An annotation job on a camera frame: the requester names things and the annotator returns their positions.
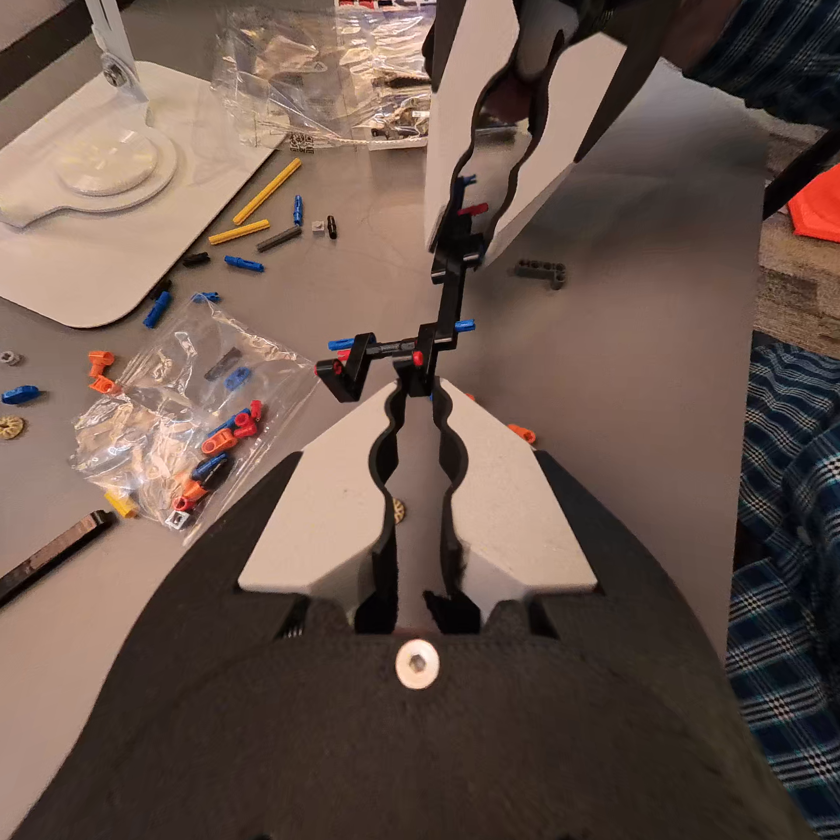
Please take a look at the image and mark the dark grey lego L-beam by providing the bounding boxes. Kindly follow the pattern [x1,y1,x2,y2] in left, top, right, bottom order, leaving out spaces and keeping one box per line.
[508,259,567,291]

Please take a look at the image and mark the black lego technic assembly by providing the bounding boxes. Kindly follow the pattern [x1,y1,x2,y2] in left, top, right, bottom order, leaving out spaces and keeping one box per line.
[315,174,490,401]

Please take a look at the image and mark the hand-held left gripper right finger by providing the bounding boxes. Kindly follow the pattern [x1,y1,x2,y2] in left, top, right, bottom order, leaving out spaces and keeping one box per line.
[430,378,599,624]

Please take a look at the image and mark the clear bag small lego parts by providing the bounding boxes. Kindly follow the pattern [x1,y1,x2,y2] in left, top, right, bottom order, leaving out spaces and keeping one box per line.
[69,302,317,534]

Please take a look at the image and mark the orange plastic object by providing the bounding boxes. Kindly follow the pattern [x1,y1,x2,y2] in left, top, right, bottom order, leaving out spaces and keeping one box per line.
[787,180,840,240]

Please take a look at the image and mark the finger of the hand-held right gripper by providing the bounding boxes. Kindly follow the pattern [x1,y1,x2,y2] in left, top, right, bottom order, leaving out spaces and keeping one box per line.
[481,26,627,270]
[423,0,522,256]

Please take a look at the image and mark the person's right hand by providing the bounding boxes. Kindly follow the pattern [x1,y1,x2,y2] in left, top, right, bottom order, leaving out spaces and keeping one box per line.
[487,69,531,126]

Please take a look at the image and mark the black metal bar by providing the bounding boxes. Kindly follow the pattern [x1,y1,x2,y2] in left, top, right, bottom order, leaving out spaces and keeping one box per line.
[763,128,840,221]

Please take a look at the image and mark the person's torso plaid shirt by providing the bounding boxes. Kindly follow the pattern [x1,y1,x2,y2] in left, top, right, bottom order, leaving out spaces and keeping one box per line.
[725,338,840,840]

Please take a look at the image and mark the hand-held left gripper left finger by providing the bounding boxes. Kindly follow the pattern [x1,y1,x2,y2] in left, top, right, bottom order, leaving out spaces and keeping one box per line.
[238,379,403,634]

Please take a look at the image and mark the long yellow lego axle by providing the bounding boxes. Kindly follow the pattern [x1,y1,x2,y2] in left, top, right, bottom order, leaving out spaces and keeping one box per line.
[233,157,303,225]

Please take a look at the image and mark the person's right forearm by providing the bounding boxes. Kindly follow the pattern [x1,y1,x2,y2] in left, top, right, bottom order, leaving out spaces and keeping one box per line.
[679,0,840,131]

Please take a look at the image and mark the large empty clear plastic bag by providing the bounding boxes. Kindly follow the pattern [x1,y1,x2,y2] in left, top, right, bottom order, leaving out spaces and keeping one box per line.
[211,5,370,157]

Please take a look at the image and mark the long black lego beam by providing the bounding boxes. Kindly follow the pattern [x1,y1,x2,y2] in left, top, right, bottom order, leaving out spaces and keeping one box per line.
[0,511,118,608]

